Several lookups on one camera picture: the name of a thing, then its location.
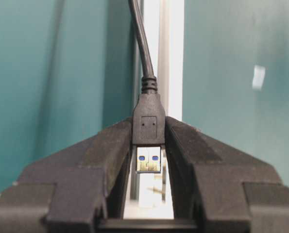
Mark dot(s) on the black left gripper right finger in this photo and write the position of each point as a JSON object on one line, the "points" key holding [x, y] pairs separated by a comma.
{"points": [[224, 189]]}

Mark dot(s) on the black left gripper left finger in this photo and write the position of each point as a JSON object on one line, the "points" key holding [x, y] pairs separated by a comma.
{"points": [[69, 191]]}

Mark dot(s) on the aluminium extrusion frame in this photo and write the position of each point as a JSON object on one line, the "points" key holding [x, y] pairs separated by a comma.
{"points": [[149, 195]]}

